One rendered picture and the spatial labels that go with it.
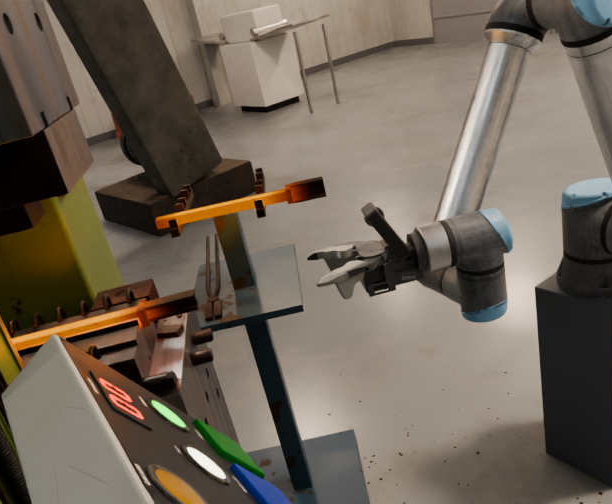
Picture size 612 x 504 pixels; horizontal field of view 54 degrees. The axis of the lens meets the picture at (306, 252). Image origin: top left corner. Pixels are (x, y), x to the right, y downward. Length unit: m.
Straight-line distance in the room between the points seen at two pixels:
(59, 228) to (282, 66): 7.60
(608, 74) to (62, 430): 1.09
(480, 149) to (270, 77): 7.50
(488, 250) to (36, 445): 0.83
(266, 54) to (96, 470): 8.30
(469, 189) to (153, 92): 3.50
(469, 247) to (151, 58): 3.67
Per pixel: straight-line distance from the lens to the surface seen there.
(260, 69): 8.59
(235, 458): 0.69
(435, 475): 2.05
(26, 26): 1.01
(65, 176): 0.94
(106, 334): 1.12
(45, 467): 0.53
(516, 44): 1.30
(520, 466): 2.07
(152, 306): 1.11
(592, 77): 1.29
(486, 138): 1.27
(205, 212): 1.45
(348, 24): 12.37
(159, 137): 4.55
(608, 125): 1.34
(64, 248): 1.35
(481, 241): 1.13
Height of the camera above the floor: 1.46
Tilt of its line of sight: 23 degrees down
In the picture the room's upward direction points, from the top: 13 degrees counter-clockwise
